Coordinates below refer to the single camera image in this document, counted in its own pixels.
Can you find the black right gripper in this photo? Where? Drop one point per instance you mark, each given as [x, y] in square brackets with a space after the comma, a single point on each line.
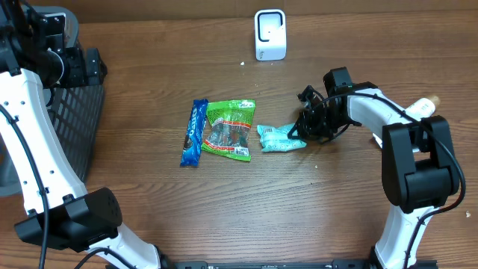
[303, 125]

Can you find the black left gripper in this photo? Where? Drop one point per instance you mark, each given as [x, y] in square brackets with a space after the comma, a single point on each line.
[80, 77]

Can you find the mint green wipes pack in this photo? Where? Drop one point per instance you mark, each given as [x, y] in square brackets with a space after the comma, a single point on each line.
[275, 139]

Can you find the green snack bag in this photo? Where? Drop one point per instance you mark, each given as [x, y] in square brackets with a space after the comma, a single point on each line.
[230, 122]

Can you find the white bamboo print tube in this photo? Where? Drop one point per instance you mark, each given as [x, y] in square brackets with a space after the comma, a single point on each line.
[420, 108]

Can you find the blue Oreo cookie pack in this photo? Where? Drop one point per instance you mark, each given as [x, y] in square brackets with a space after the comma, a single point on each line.
[193, 138]

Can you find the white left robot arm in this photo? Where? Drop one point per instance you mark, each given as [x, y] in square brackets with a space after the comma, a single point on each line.
[61, 212]

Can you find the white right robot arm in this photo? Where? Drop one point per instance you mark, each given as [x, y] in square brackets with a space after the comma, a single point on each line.
[421, 177]

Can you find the white barcode scanner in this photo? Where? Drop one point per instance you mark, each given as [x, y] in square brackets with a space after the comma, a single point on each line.
[270, 35]

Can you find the dark grey plastic basket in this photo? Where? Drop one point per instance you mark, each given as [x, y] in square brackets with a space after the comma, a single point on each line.
[75, 112]

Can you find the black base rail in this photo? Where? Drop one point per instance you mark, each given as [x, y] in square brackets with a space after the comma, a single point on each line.
[336, 264]

